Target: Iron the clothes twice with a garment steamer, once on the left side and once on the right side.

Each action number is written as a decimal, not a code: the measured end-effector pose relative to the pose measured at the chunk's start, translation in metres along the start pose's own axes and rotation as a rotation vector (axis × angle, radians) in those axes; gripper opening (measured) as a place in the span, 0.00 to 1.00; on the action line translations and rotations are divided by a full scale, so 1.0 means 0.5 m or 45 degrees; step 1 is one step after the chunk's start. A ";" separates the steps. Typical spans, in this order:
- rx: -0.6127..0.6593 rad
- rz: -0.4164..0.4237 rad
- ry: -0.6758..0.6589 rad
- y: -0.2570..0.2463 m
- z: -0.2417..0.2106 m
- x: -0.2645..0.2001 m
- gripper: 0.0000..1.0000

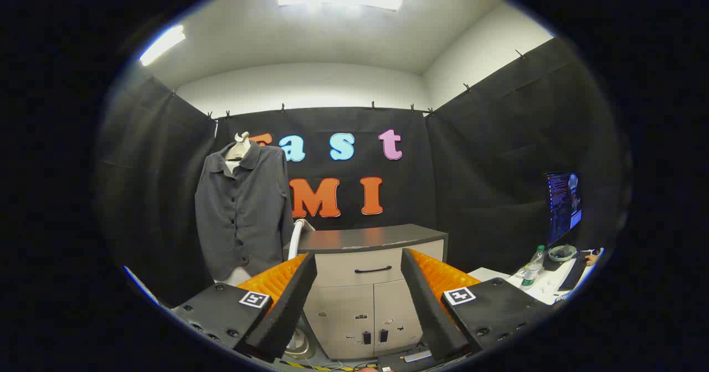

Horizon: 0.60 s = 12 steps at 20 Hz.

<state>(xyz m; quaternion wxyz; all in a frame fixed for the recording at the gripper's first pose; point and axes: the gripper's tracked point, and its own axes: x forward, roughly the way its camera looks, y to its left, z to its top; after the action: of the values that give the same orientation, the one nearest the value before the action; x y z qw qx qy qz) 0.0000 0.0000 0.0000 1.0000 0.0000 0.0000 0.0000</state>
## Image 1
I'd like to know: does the grey button shirt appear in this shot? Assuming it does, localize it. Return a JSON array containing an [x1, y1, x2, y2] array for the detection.
[[194, 139, 295, 282]]

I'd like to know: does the clear bottle with green cap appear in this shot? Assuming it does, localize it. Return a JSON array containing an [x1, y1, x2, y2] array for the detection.
[[521, 245, 546, 288]]

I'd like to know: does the narrow ceiling light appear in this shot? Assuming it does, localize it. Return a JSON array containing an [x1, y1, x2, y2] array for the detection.
[[138, 24, 187, 67]]

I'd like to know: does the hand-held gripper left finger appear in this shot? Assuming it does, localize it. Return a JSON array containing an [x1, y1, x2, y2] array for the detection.
[[169, 253, 318, 363]]

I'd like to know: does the white desk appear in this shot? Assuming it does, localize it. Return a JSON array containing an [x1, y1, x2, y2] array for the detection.
[[468, 247, 604, 306]]

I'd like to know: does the beige cabinet with dark top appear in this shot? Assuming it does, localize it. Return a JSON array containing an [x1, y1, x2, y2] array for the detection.
[[284, 224, 449, 360]]

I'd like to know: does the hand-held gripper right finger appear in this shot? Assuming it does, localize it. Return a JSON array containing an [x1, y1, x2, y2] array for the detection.
[[400, 247, 556, 361]]

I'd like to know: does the black keyboard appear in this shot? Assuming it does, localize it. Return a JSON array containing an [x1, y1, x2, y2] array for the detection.
[[558, 250, 592, 292]]

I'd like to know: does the white garment steamer head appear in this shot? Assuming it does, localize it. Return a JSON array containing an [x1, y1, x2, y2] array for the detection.
[[287, 219, 316, 261]]

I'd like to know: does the white clothes hanger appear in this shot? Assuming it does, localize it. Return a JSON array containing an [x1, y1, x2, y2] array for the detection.
[[224, 131, 253, 162]]

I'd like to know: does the computer monitor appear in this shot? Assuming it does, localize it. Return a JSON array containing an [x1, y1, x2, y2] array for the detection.
[[546, 172, 582, 246]]

